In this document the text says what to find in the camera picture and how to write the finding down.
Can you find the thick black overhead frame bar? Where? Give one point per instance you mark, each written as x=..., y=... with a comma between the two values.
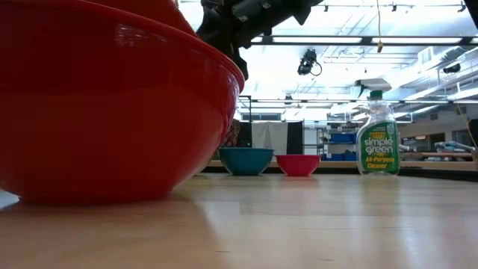
x=366, y=40

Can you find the blue storage bin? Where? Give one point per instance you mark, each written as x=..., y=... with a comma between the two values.
x=342, y=138
x=338, y=157

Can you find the black overhead camera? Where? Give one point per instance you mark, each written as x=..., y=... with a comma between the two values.
x=307, y=61

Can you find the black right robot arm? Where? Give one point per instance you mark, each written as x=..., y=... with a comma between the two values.
x=473, y=9

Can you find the white curtain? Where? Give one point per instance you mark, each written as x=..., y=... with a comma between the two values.
x=269, y=136

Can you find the person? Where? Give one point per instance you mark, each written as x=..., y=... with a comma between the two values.
x=231, y=134

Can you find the long wooden background table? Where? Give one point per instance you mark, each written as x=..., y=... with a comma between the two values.
x=429, y=165

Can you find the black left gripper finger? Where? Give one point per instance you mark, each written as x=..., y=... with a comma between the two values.
x=242, y=63

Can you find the Simple Green spray bottle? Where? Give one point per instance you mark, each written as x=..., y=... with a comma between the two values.
x=378, y=149

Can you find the large red plastic bowl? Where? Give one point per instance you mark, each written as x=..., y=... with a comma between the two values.
x=112, y=123

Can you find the small red plastic bowl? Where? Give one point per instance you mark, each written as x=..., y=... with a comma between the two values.
x=298, y=165

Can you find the thin black frame bar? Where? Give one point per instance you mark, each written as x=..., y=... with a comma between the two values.
x=336, y=101

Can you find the black curtain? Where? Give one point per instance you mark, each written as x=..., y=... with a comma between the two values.
x=294, y=137

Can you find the teal plastic bowl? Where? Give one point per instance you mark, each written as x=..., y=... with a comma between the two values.
x=245, y=161

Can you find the background light blue robot arm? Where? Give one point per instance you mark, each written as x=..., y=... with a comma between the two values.
x=450, y=145

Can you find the white paper sheet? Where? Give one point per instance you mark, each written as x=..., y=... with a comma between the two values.
x=7, y=198

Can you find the metal shelf rack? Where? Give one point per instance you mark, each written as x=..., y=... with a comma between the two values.
x=323, y=143

